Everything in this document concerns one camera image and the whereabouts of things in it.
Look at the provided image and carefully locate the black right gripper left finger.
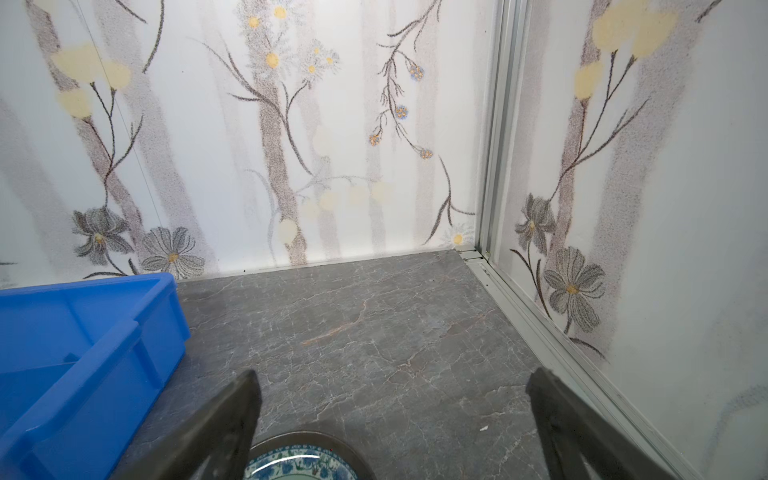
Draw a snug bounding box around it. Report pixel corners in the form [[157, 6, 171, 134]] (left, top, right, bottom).
[[118, 369, 262, 479]]

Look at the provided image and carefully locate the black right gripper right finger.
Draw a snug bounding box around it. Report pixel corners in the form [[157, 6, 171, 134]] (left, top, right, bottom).
[[526, 367, 673, 479]]

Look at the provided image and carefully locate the blue plastic bin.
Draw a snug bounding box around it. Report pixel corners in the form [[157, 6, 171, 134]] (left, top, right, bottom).
[[1, 273, 190, 479]]

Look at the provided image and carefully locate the blue floral green plate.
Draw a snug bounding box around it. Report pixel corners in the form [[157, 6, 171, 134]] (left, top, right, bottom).
[[243, 430, 376, 480]]

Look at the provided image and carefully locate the aluminium frame rail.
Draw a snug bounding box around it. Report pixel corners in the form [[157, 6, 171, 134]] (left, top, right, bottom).
[[463, 1, 700, 479]]

